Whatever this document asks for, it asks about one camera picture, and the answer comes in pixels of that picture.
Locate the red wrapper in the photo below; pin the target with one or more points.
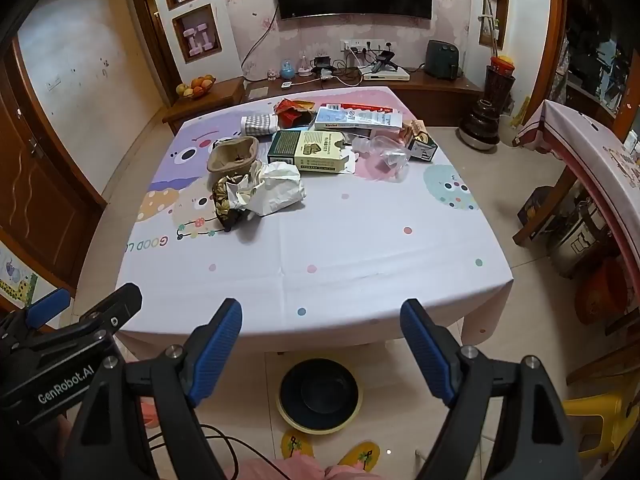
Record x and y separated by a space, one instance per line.
290 110

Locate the wall power outlet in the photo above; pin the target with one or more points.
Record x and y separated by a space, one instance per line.
365 44

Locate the dark bin with yellow rim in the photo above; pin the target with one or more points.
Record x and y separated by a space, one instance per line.
320 395

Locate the yellow plastic stool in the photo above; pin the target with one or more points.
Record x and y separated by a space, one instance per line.
600 410

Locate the printed tablecloth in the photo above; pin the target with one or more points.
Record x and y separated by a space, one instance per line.
350 240

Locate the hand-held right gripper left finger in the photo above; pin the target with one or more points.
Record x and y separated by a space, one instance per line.
220 350

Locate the white set-top box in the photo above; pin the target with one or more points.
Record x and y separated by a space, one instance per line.
385 76

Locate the small green black carton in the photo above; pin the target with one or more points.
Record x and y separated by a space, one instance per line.
422 150

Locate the pale green box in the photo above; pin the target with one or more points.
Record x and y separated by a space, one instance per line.
320 152

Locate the clear plastic bottle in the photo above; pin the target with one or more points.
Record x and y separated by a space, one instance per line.
387 157

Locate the dark green box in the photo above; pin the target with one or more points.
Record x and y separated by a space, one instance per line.
282 145

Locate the person's right leg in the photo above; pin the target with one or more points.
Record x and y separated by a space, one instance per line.
342 474

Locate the checkered can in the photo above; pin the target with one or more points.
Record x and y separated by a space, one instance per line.
260 124

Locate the dark air fryer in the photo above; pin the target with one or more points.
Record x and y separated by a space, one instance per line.
442 57

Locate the dark patterned wrapper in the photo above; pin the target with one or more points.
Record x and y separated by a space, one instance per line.
222 205

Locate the wall poster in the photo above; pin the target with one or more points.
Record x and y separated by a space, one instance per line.
20 280

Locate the white paper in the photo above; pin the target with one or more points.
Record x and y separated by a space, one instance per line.
275 185

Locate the yellow slipper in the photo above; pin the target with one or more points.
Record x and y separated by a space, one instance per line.
360 456
297 445

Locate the orange bucket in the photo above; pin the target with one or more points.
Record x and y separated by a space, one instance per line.
600 290

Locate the pink bordered tablecloth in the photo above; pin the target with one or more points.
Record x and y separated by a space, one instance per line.
585 150

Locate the person's leg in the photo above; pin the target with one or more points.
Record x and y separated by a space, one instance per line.
290 470
342 474

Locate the pink dumbbell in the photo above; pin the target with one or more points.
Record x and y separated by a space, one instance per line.
207 36
192 41

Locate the person's left leg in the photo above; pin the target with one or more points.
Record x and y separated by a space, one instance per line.
290 470

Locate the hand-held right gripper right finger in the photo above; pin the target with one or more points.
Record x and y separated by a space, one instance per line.
425 350

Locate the pink plastic stool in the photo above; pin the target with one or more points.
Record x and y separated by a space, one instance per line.
150 417

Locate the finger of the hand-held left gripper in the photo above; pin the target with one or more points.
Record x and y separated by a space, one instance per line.
47 305
115 305

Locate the wooden glass cabinet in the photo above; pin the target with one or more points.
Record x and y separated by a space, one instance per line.
590 35

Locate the wooden door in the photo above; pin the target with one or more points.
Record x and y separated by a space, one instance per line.
35 185

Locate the fruit bowl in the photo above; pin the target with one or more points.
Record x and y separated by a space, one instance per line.
197 87

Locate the stainless steel pot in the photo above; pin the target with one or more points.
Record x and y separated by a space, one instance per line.
575 240

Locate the blue toy figure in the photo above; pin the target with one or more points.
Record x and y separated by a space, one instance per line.
287 69

